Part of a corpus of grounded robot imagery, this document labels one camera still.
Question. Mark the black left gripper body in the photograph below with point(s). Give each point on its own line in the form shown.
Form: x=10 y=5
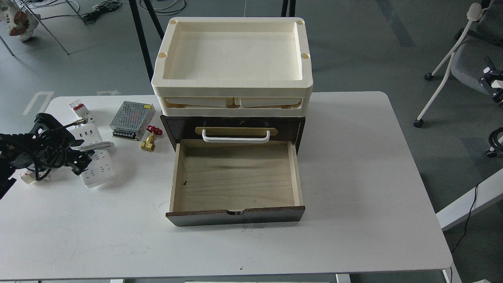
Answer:
x=52 y=146

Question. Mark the white power strip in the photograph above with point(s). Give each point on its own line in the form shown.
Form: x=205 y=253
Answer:
x=101 y=169

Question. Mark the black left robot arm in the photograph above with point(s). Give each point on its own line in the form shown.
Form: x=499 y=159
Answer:
x=14 y=156

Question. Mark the dark wooden cabinet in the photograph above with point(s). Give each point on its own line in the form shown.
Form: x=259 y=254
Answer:
x=191 y=128

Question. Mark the small white plug adapter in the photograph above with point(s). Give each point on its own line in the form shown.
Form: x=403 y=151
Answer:
x=29 y=176

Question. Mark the white red circuit breaker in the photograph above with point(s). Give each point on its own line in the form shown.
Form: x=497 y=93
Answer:
x=82 y=111

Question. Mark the metal mesh power supply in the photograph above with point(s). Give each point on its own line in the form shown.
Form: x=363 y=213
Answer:
x=131 y=120

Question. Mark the open wooden drawer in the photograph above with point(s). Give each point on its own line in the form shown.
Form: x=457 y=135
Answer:
x=235 y=184

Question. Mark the cream plastic tray organizer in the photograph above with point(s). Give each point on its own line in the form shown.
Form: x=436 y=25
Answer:
x=234 y=67

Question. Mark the white office chair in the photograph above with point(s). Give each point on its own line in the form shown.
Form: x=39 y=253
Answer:
x=470 y=59

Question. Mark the brass valve red handle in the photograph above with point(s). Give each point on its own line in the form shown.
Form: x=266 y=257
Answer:
x=149 y=144

